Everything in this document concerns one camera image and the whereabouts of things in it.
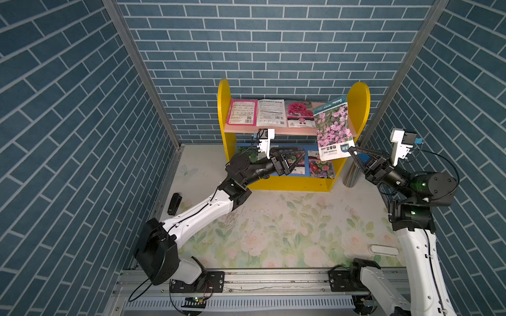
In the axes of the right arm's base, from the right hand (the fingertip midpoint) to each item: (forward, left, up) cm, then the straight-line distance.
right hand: (352, 155), depth 52 cm
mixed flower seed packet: (+28, +12, -33) cm, 45 cm away
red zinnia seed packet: (+21, -1, -33) cm, 39 cm away
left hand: (+3, +11, -5) cm, 12 cm away
